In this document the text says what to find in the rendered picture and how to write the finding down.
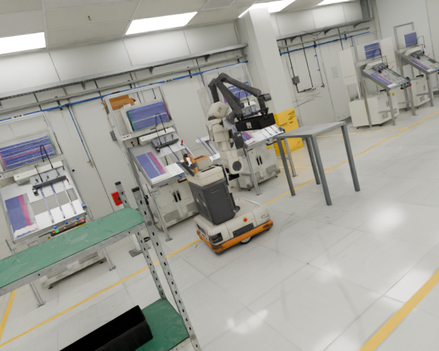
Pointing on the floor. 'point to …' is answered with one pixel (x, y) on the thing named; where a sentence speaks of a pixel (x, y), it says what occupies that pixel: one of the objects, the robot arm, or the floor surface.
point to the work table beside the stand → (318, 153)
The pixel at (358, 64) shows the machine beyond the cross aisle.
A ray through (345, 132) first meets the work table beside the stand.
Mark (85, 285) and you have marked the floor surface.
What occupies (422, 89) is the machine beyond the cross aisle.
